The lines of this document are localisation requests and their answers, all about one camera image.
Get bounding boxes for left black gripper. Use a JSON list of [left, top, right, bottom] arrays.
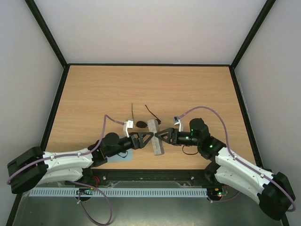
[[108, 132, 154, 157]]

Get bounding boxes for grey glasses case green inside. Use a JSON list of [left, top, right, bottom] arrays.
[[147, 119, 165, 156]]

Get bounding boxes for black round sunglasses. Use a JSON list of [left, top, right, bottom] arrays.
[[131, 103, 162, 129]]

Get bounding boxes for light blue cleaning cloth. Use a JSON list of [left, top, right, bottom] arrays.
[[107, 149, 133, 162]]

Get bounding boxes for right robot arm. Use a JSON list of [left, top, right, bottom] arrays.
[[155, 118, 296, 221]]

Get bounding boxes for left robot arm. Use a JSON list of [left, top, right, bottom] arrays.
[[7, 132, 153, 194]]

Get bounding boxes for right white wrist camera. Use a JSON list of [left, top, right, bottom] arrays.
[[173, 116, 183, 132]]

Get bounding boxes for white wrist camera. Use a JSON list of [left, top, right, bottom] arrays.
[[123, 120, 134, 137], [173, 116, 183, 132]]

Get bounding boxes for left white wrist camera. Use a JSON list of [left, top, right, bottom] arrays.
[[123, 120, 134, 137]]

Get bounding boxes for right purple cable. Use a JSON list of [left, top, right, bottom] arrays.
[[175, 106, 296, 211]]

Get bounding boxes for black front mounting rail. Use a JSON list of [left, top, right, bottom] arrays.
[[23, 167, 273, 188]]

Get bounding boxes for black aluminium frame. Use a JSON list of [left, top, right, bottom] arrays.
[[4, 0, 291, 226]]

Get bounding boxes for light blue slotted cable duct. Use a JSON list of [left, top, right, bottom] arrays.
[[29, 187, 207, 198]]

